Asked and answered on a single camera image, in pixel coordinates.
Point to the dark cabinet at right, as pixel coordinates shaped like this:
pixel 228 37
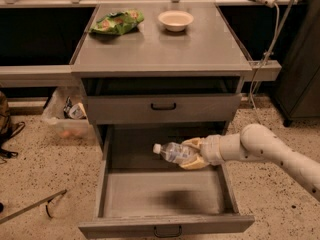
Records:
pixel 297 93

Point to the clear plastic water bottle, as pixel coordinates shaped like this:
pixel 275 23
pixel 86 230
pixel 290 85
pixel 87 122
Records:
pixel 176 153

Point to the white bowl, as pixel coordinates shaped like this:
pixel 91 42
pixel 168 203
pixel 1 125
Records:
pixel 175 21

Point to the green snack bag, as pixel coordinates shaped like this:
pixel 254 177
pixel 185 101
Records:
pixel 118 23

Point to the open grey lower drawer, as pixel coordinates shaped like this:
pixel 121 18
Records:
pixel 139 194

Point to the dark backpack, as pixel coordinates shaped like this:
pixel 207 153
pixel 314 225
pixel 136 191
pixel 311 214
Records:
pixel 8 129

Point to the metal rod on floor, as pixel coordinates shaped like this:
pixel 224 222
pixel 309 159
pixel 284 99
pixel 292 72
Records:
pixel 45 200

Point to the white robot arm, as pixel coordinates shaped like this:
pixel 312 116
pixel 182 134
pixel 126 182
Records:
pixel 256 143

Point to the clear plastic storage bin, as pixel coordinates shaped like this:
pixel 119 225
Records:
pixel 65 114

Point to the grey upper drawer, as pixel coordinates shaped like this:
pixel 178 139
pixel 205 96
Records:
pixel 134 100

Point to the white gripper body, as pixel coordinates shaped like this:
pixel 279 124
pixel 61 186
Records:
pixel 211 149

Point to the grey drawer cabinet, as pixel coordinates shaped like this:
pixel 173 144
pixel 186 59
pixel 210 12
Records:
pixel 206 48

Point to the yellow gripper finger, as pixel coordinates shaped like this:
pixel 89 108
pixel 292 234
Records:
pixel 193 143
pixel 194 163

